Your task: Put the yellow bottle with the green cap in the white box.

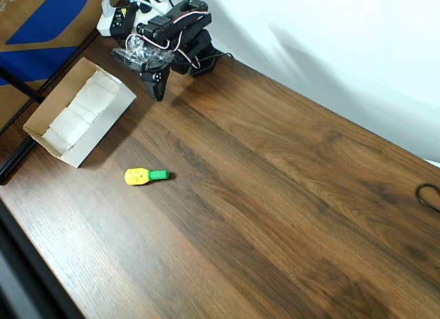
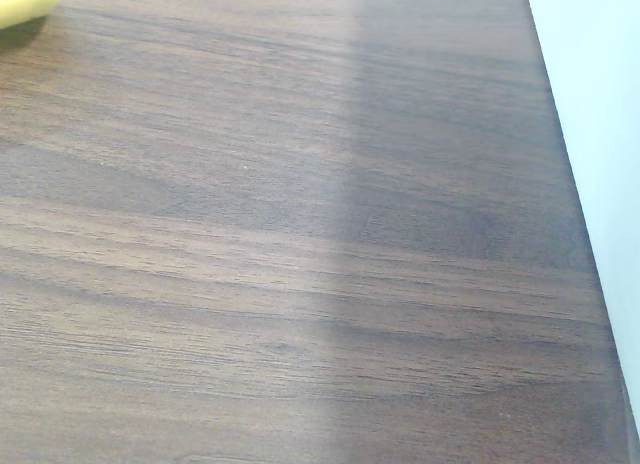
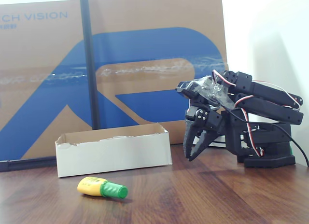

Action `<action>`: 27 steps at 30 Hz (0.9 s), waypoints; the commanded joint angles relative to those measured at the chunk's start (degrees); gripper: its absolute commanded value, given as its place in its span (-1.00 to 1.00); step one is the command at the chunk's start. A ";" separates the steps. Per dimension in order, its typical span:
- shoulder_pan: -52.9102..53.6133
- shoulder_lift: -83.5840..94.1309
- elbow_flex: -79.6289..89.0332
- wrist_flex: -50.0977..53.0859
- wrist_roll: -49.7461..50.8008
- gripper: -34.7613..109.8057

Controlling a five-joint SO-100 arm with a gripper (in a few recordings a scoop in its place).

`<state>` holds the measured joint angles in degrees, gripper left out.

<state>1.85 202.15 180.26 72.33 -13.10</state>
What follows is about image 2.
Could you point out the yellow and green toy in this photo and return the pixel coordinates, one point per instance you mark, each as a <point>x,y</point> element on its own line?
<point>24,1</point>

